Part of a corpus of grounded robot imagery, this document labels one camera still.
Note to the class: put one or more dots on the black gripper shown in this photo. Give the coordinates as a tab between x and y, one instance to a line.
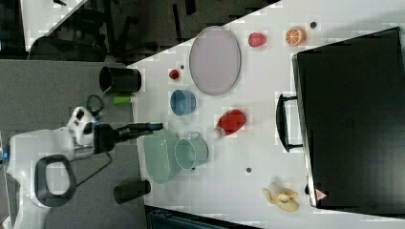
105	138

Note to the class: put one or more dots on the red plush ketchup bottle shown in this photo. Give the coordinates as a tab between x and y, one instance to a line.
230	123

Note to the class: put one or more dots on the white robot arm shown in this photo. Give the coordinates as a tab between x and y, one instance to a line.
40	162

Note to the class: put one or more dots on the green apple toy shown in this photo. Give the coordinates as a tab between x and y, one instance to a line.
118	100

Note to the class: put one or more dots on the blue bowl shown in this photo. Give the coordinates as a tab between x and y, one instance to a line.
182	102

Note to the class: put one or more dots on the black cylinder cup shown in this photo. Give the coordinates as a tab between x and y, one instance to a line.
117	80

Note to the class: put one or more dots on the green metal mug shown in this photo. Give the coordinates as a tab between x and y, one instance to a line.
192	151

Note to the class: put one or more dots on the dark red plush strawberry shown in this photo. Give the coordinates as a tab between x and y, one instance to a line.
174	74

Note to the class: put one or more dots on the lilac oval plate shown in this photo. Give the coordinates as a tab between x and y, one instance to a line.
214	61

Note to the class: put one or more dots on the pink plush strawberry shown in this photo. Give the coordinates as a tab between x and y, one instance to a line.
256	39

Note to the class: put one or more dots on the plush peeled banana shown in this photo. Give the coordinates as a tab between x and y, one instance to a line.
282	197

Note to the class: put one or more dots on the orange slice toy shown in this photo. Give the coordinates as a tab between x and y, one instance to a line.
296	37

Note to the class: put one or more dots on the black toaster oven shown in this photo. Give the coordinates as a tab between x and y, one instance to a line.
350	99

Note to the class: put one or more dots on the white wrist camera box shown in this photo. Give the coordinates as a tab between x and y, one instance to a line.
81	126

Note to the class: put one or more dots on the dark cylinder post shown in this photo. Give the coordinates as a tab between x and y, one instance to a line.
129	191

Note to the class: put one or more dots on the blue metal frame rail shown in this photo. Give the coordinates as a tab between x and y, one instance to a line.
159	218

